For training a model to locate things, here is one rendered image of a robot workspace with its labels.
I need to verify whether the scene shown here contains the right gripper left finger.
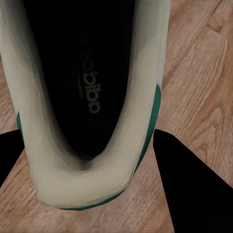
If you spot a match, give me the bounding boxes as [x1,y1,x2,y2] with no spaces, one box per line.
[0,129,25,188]

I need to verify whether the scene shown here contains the gym shoe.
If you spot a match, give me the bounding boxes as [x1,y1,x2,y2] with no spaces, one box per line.
[0,0,170,211]

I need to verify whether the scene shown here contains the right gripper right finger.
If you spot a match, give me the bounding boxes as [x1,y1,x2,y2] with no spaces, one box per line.
[153,129,233,233]

